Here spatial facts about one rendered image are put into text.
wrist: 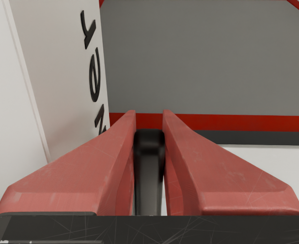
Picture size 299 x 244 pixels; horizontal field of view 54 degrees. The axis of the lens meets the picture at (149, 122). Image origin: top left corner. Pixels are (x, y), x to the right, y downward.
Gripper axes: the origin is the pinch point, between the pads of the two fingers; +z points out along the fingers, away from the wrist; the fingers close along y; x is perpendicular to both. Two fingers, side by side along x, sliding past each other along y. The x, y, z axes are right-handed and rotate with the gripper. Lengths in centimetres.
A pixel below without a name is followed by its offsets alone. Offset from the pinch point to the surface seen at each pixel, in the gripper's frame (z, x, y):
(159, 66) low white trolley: 35.0, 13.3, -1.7
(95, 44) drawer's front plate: 5.6, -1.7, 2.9
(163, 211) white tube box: 12.1, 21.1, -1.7
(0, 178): 6.4, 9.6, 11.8
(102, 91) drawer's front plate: 6.1, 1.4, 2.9
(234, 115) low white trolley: 21.0, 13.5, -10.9
